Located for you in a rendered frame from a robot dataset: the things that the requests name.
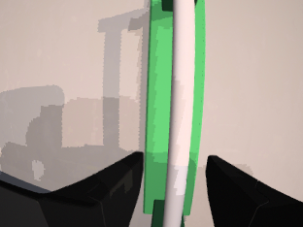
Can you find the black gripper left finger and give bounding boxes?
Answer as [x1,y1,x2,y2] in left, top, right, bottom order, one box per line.
[0,151,144,227]

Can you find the grey pin with red cap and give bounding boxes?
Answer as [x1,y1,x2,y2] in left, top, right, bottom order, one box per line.
[162,0,195,227]

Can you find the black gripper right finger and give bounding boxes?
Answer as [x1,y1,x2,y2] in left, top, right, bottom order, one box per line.
[205,155,303,227]

